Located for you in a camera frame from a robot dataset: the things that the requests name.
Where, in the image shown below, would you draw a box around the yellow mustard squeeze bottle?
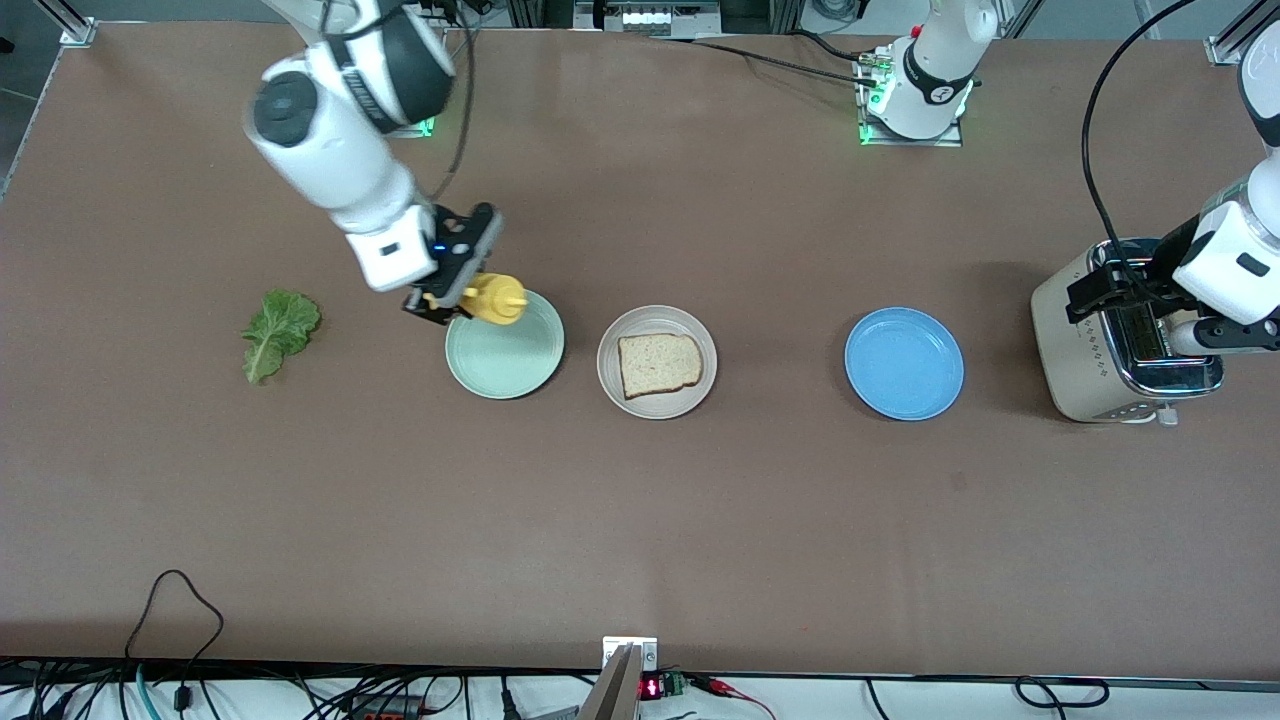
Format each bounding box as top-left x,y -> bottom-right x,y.
445,272 -> 529,327

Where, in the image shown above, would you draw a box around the green lettuce leaf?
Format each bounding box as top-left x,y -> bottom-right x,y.
241,290 -> 323,386

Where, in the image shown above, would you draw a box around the brown bread slice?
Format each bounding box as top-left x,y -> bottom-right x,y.
617,333 -> 704,401

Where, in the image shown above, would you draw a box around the light green plate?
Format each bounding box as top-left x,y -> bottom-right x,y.
445,290 -> 566,401

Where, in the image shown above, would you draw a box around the blue plate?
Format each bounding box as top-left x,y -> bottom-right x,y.
844,306 -> 966,422

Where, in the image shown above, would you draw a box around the beige plate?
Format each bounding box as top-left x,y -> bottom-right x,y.
597,305 -> 719,421

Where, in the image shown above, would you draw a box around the beige chrome toaster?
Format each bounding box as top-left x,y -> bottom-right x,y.
1030,237 -> 1226,428

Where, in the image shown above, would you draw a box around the dark electronics box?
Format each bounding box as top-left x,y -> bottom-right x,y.
573,0 -> 723,39

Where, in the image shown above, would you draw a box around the grey metal bar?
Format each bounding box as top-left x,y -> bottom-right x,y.
578,645 -> 641,720

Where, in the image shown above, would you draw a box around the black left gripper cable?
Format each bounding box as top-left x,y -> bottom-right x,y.
1083,0 -> 1201,276

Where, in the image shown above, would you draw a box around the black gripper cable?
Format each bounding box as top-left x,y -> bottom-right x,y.
1083,0 -> 1201,276
425,0 -> 476,206

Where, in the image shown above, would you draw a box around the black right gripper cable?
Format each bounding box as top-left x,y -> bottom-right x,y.
425,0 -> 476,206

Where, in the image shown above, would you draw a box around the aluminium frame profile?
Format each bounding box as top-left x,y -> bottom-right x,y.
1205,0 -> 1280,67
35,0 -> 98,46

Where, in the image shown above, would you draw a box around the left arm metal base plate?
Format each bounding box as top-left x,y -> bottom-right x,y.
856,50 -> 966,149

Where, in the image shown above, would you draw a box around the long black table cable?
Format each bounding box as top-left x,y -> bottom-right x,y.
650,36 -> 883,87

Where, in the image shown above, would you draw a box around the short black table cable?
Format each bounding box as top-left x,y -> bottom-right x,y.
788,30 -> 881,65

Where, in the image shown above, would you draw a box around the black looped cable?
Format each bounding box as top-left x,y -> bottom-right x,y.
125,570 -> 226,720

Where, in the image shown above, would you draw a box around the small metal mounting bracket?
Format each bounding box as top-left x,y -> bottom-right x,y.
603,637 -> 659,671

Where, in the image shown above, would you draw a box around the black oval cable loop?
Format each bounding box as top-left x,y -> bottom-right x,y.
1015,677 -> 1111,709

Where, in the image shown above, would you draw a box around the red clip wires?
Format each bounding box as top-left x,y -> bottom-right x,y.
688,675 -> 776,720

